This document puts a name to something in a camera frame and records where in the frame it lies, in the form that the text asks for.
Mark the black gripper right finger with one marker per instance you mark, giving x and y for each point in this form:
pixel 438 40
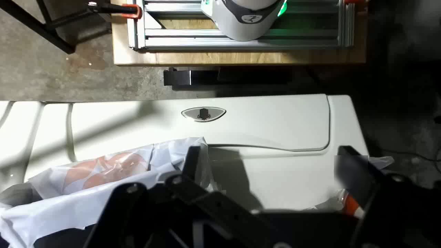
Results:
pixel 365 184

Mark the orange clamp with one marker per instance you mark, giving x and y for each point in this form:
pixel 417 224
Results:
pixel 128 11

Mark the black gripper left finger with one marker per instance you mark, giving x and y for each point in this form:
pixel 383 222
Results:
pixel 210 201

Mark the white washing machine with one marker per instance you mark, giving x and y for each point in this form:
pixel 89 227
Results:
pixel 264 151

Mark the aluminium frame mount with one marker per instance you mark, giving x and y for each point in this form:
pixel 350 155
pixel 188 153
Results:
pixel 241 25

